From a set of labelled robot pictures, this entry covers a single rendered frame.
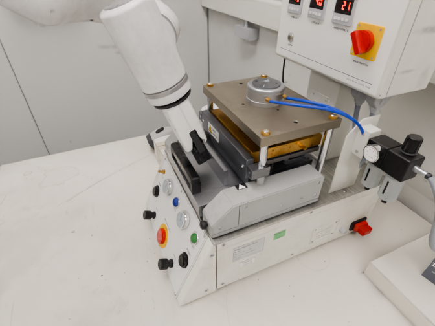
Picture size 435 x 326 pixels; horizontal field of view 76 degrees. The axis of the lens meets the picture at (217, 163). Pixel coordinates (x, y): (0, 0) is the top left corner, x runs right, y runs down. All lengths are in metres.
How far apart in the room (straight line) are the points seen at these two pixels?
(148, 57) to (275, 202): 0.34
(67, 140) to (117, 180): 1.21
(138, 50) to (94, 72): 1.55
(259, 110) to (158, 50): 0.23
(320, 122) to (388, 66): 0.14
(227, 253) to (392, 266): 0.38
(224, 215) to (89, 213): 0.51
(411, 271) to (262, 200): 0.40
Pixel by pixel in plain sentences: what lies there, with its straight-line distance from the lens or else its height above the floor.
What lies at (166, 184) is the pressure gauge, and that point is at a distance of 0.70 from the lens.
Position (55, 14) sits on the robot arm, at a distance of 0.50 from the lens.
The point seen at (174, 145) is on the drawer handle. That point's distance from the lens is 0.65.
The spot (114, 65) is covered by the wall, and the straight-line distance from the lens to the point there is 2.00.
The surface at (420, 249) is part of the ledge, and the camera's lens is 0.85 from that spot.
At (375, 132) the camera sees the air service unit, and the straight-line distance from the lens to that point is 0.60.
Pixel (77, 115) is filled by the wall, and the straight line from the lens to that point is 2.10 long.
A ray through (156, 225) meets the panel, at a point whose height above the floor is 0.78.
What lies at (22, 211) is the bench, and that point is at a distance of 1.02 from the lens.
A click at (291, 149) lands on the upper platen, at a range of 0.59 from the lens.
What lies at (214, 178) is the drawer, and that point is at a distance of 0.61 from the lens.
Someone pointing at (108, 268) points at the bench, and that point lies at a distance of 0.77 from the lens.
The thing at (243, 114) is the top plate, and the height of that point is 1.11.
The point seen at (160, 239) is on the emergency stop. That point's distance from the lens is 0.73.
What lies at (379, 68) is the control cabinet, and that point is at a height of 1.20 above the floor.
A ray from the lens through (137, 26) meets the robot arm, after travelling 0.44.
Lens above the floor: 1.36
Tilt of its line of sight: 36 degrees down
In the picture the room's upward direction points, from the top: straight up
